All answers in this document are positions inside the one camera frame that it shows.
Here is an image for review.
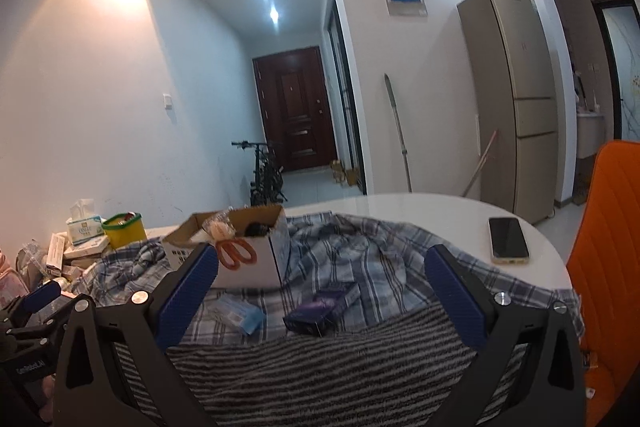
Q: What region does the blue plaid shirt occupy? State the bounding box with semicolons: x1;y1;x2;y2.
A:
75;209;583;348

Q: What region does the black bicycle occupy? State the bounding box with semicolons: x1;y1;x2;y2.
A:
231;139;288;208

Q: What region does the light blue packet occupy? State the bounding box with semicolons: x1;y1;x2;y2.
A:
210;294;266;335

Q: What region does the dark purple cigarette box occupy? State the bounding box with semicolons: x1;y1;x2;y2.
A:
282;282;361;337

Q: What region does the grey striped blanket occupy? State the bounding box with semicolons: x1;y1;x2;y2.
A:
30;302;586;427

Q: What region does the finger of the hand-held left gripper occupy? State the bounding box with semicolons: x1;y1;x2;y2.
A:
7;299;76;344
20;279;63;315

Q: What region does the metal mop handle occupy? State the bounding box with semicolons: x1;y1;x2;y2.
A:
384;73;412;194

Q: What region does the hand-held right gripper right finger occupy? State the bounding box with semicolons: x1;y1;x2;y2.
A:
424;243;587;427

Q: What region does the wooden broom stick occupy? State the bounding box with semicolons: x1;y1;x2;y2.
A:
461;129;499;198

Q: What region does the white bathroom cabinet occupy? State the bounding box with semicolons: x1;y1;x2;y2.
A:
575;112;605;160

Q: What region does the yellow container with green rim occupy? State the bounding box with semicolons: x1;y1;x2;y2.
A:
101;213;147;250

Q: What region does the beige refrigerator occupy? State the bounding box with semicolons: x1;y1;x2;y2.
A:
456;0;560;225

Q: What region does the clear wrapped item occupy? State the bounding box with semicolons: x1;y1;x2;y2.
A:
202;208;237;241

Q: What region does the white tissue box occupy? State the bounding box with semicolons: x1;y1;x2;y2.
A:
66;199;107;244

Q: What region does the black framed glass door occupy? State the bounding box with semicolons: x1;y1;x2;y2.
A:
322;0;368;195

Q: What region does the dark framed patterned glass door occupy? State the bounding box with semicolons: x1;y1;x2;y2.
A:
592;0;640;142

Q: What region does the orange chair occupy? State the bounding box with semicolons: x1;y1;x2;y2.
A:
566;139;640;427

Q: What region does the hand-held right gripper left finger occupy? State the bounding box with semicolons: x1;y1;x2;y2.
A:
52;242;221;427

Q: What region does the dark brown entrance door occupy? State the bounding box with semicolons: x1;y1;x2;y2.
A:
252;47;335;172

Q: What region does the cardboard box with orange print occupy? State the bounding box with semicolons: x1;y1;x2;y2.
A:
162;204;290;290

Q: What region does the pile of white flat boxes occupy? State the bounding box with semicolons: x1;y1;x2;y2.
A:
45;232;109;279

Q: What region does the smartphone with cream case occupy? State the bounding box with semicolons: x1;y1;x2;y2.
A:
488;217;531;265

